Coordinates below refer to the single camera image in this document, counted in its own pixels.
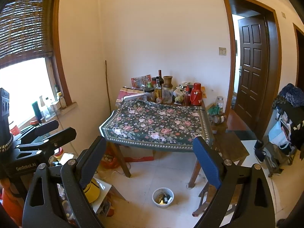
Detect white trash bucket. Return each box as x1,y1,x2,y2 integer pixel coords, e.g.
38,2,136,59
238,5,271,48
151,187,175,208

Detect wooden stool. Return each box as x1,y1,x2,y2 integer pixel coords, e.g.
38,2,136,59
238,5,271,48
192,131,249,217

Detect pile of clothes on rack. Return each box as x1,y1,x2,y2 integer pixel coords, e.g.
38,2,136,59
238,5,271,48
268,83,303,160

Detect green plastic bag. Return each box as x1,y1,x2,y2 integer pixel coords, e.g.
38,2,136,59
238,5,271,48
208,104,222,116

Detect dark brown wooden door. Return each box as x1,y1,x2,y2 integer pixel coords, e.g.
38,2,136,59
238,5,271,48
234,15,268,131

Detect small glass jar silver lid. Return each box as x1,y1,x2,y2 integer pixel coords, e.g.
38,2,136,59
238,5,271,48
216,96,224,111

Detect white flat box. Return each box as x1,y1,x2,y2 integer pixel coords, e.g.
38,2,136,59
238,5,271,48
123,93,145,101

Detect red thermos jug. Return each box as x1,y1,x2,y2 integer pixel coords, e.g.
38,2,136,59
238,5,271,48
190,82,203,106

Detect floral dark green tablecloth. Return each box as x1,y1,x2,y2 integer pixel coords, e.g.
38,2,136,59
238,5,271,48
99,99,213,152

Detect red sauce squeeze bottle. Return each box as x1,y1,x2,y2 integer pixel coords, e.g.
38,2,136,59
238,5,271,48
184,85,191,106

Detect green custard apple fruit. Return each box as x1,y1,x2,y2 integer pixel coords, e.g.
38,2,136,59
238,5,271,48
175,96,184,104

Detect bamboo window blind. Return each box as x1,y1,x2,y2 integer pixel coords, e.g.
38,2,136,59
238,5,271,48
1,0,54,68

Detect red patterned snack bag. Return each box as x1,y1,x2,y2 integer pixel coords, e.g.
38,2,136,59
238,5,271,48
131,75,151,89

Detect clear jar black lid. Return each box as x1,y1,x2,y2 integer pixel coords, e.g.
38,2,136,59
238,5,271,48
144,88,155,102

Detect small pink-lid jar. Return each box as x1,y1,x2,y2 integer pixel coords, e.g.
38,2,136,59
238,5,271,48
156,97,162,104

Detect large glass jar dried goods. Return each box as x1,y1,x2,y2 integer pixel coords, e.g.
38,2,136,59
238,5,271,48
162,84,173,104

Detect clear liquor bottle yellow label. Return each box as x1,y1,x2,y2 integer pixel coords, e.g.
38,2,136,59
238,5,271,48
154,77,162,99

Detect brown clay vase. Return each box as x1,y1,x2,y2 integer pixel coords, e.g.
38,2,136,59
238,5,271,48
163,76,173,87

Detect dark wine bottle red cap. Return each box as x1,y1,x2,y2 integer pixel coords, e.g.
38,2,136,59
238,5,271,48
158,70,164,86

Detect thin dark stick on wall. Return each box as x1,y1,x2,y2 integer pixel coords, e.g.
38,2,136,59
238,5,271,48
105,60,112,114

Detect wall light switch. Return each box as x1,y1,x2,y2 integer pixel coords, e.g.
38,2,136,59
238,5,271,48
218,47,227,56

